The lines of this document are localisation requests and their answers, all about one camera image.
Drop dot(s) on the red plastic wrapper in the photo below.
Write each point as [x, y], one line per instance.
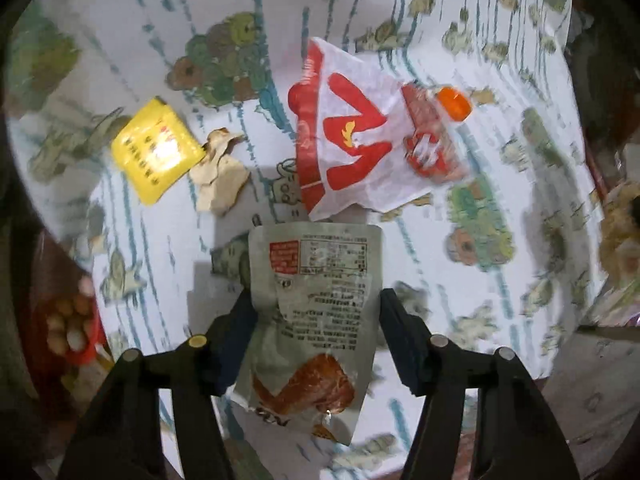
[430, 155]

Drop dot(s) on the red and white paper bag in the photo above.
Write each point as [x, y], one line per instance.
[350, 170]

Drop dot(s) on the yellow packet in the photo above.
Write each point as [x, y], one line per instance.
[155, 152]

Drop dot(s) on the yellowish plastic bag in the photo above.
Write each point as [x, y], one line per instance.
[622, 240]

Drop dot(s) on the pile of eggs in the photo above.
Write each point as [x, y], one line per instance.
[70, 322]

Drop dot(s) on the red bucket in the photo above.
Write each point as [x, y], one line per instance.
[82, 357]

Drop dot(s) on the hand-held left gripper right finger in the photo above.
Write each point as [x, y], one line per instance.
[400, 342]

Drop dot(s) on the crumpled brown paper scrap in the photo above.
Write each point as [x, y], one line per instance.
[222, 175]

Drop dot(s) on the orange cap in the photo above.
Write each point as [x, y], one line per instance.
[454, 104]

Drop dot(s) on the grey snack packet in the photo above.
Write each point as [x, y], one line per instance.
[320, 310]

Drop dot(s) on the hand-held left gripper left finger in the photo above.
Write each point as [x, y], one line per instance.
[240, 332]

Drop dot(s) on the printed cloth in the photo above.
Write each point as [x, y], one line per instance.
[150, 35]

